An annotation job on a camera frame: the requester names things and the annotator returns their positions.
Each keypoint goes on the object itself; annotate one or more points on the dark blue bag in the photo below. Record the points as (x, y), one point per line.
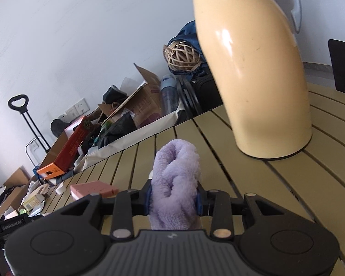
(189, 31)

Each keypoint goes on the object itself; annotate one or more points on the pink box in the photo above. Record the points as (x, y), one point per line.
(92, 188)

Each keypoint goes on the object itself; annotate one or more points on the red box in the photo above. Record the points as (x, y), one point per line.
(72, 146)

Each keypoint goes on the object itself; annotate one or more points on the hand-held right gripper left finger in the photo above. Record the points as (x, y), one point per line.
(143, 198)

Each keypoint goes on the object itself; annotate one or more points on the purple towel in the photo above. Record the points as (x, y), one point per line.
(175, 178)

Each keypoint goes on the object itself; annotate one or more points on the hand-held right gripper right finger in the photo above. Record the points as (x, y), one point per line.
(202, 204)

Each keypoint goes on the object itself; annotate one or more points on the dark cloth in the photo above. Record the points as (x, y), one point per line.
(59, 126)

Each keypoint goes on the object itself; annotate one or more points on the beige snack packet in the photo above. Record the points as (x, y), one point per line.
(36, 195)

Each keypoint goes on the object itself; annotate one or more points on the khaki folding table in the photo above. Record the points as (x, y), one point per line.
(247, 184)

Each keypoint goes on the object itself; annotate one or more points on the woven rattan ball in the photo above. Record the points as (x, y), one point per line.
(181, 56)

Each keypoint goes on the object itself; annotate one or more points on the blue water bottle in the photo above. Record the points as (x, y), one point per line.
(169, 95)

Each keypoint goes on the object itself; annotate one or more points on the orange box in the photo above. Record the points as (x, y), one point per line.
(50, 171)

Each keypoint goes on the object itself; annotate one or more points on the black suitcase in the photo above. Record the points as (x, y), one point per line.
(207, 92)

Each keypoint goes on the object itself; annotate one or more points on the black pouch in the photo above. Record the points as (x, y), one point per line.
(113, 93)

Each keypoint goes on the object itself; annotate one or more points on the cream thermos jug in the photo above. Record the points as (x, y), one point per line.
(247, 77)

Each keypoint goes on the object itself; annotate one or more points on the open cardboard box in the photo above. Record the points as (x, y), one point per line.
(145, 100)

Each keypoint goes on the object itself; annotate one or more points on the white wall socket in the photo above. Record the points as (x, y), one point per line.
(77, 109)

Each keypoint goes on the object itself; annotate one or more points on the small white cup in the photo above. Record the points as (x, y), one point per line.
(60, 189)

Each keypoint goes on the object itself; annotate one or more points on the black folding chair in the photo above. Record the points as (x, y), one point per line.
(343, 69)

